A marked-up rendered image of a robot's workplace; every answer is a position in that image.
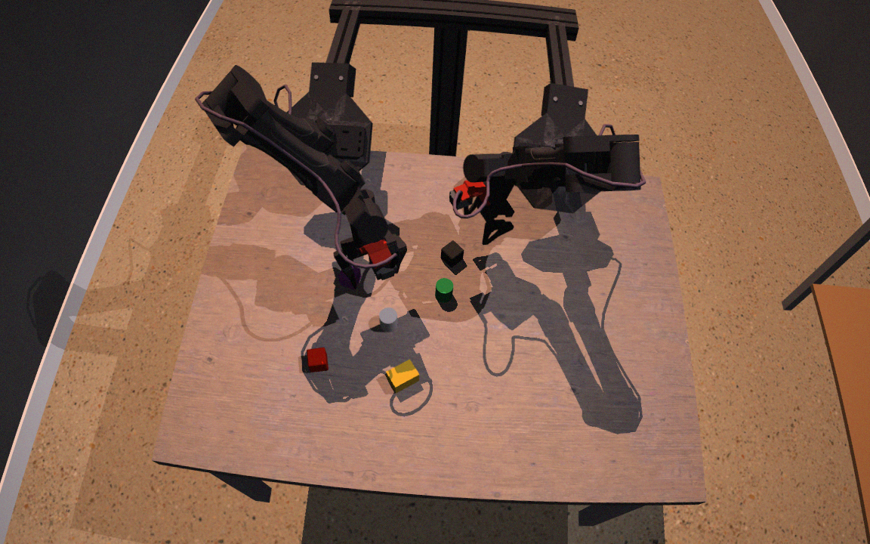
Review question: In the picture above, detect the red cube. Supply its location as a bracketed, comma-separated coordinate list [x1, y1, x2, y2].
[307, 348, 329, 372]

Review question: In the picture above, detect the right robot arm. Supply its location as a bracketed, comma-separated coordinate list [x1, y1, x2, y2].
[202, 65, 388, 243]

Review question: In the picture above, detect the yellow block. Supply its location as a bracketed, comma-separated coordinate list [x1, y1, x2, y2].
[386, 359, 419, 393]

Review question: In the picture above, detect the green cylinder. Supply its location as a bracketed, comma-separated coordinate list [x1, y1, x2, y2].
[435, 278, 453, 303]

